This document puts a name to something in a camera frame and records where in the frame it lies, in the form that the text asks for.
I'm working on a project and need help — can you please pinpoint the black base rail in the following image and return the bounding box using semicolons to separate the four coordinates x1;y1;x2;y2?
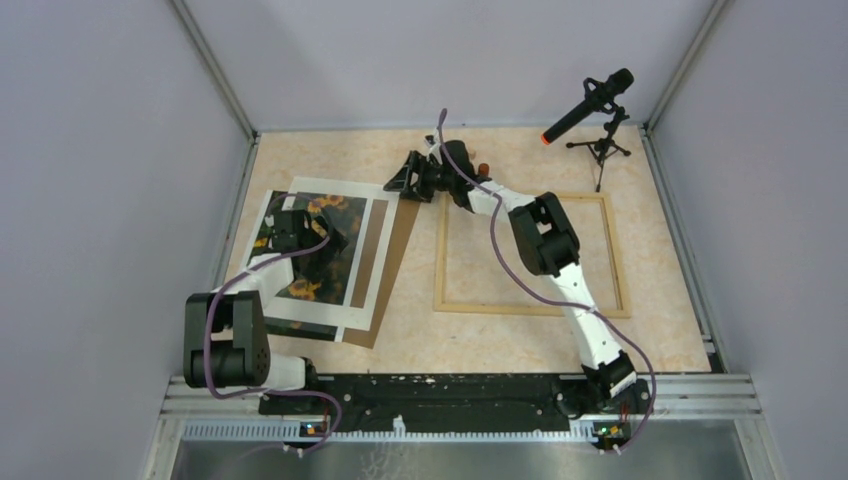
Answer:
258;374;650;433

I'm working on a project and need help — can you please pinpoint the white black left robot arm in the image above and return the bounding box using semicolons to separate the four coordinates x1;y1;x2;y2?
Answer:
183;209;348;414

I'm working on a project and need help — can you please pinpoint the white mat board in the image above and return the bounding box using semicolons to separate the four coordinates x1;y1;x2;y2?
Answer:
241;177;399;342

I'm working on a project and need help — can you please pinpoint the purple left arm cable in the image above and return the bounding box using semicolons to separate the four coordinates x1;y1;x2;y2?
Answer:
201;192;344;458

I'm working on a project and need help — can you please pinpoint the brown cardboard backing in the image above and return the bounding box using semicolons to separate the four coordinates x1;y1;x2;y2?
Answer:
342;200;419;349

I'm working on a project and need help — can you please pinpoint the black microphone tripod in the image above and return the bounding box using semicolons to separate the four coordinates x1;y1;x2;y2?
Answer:
566;106;632;193

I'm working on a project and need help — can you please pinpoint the sunflower photo print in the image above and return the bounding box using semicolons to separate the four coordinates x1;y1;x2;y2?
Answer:
250;191;368;306

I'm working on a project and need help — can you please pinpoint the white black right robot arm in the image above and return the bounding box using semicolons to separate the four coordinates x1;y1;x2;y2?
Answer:
383;135;651;412

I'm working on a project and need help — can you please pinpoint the light wooden picture frame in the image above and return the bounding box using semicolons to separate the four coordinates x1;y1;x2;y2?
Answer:
433;192;632;319

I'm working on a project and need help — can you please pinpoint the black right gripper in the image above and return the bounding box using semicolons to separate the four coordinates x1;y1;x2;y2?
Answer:
382;154;454;206

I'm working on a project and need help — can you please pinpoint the black microphone orange tip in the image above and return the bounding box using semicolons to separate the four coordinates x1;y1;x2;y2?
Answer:
541;68;634;145

